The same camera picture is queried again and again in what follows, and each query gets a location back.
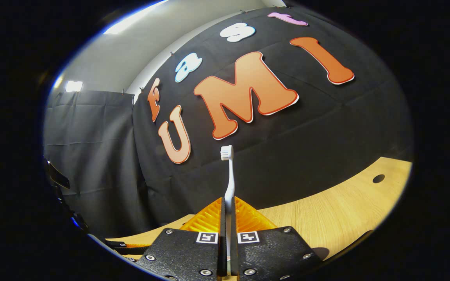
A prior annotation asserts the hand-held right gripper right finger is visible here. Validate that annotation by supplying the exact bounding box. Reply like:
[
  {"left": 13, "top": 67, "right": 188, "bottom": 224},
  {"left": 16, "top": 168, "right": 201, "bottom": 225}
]
[{"left": 231, "top": 196, "right": 323, "bottom": 281}]

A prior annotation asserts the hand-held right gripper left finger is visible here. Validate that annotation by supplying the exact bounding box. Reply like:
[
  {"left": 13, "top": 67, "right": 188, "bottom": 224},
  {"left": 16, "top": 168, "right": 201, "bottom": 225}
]
[{"left": 135, "top": 197, "right": 227, "bottom": 281}]

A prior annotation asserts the white toothbrush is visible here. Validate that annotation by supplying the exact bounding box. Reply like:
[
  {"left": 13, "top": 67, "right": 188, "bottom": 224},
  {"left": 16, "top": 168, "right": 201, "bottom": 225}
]
[{"left": 220, "top": 145, "right": 236, "bottom": 274}]

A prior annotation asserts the black backdrop cloth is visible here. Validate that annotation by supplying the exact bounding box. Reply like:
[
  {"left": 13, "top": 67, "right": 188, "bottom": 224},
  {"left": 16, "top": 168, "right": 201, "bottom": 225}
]
[{"left": 131, "top": 5, "right": 415, "bottom": 235}]

